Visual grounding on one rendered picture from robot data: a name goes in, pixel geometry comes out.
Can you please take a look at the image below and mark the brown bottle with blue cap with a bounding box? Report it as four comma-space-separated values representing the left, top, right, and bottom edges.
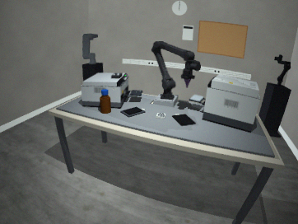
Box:
100, 89, 111, 114

